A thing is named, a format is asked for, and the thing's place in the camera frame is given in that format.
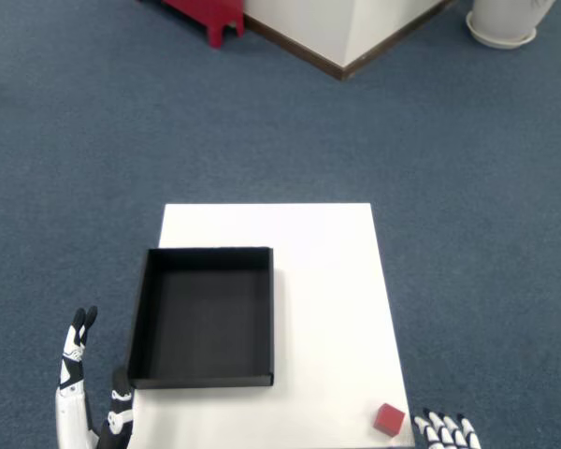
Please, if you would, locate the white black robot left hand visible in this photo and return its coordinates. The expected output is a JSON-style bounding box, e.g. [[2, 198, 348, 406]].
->
[[55, 306, 136, 449]]

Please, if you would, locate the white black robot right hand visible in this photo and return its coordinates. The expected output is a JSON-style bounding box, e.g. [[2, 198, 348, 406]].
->
[[413, 408, 482, 449]]

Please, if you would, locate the small red cube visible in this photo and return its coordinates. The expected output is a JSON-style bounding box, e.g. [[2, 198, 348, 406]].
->
[[372, 402, 407, 438]]

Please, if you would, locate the black open cardboard box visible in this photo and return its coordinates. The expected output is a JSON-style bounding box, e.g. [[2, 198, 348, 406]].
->
[[127, 246, 275, 390]]

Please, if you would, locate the dark brown baseboard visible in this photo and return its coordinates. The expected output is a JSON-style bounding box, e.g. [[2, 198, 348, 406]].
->
[[242, 0, 454, 81]]

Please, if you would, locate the white plant pot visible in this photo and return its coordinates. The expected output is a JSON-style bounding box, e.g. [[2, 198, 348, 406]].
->
[[471, 0, 555, 39]]

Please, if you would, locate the red plastic stool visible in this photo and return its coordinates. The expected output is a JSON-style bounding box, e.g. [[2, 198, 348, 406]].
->
[[161, 0, 245, 49]]

